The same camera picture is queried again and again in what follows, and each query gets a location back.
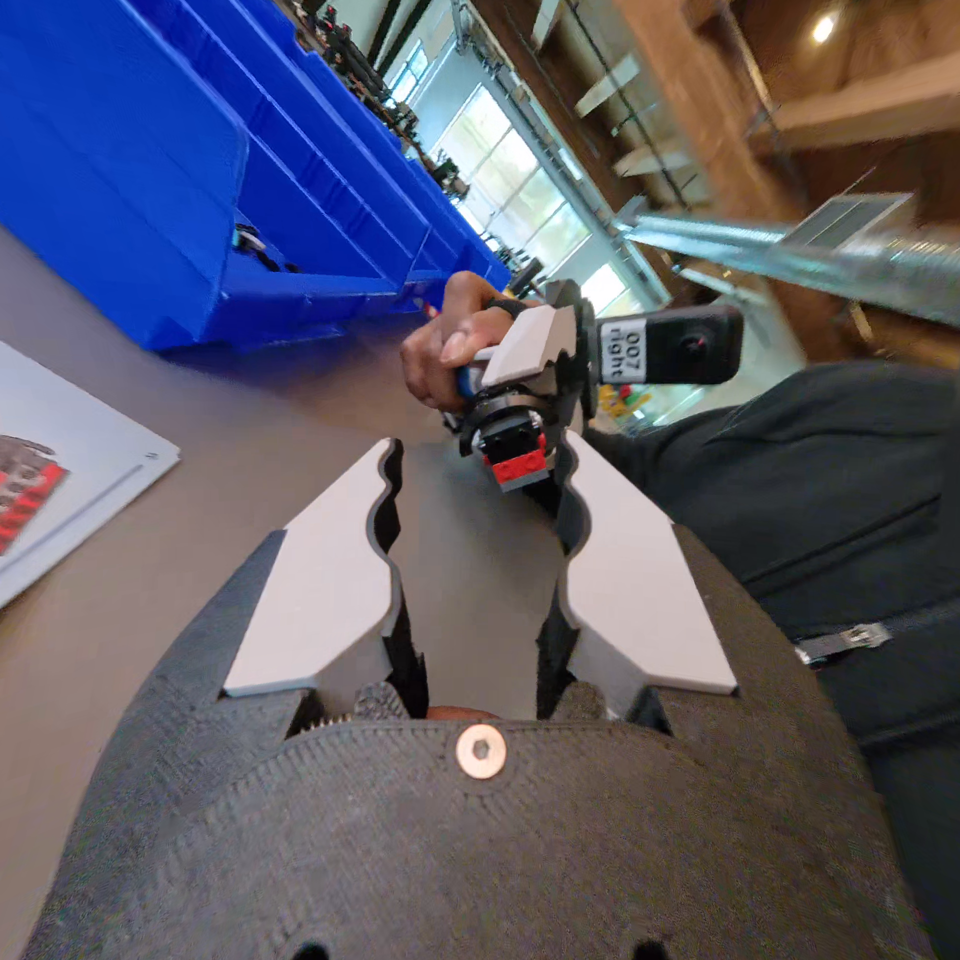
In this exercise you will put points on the tall grid window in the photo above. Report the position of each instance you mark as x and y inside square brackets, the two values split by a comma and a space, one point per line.
[517, 180]

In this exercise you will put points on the metal vent grille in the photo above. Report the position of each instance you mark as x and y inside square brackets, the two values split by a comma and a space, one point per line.
[847, 217]

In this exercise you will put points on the metal zipper pull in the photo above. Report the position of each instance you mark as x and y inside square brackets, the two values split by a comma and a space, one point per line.
[855, 637]

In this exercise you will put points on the red and grey brick model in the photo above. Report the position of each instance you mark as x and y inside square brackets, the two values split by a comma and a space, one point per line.
[517, 465]

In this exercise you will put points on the grey desk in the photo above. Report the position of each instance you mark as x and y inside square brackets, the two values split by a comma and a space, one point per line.
[225, 420]

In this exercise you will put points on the yellow green toy pieces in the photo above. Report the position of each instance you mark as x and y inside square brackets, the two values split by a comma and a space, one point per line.
[626, 401]

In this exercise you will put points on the person's left hand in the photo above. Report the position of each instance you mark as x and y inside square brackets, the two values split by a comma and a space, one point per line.
[461, 713]

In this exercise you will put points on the person's right hand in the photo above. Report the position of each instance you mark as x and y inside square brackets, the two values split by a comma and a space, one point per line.
[450, 330]

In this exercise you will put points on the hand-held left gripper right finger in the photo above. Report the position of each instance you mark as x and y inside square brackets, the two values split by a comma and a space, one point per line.
[645, 600]

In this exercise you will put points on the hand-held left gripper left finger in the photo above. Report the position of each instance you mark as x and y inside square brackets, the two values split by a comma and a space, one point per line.
[315, 600]

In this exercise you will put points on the person's dark jacket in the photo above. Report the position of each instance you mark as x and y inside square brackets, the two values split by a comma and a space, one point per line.
[900, 750]

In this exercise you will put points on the person's right forearm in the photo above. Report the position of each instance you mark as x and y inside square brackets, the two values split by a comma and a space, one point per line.
[750, 450]

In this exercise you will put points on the brick instruction booklet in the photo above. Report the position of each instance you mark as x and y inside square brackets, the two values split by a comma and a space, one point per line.
[90, 420]

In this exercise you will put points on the lit ceiling spot lamp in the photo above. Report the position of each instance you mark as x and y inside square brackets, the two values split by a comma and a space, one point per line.
[823, 28]

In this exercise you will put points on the silver flexible duct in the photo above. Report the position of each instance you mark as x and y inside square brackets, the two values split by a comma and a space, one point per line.
[862, 262]

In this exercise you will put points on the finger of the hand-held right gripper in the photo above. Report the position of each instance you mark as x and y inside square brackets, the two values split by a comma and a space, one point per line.
[532, 345]

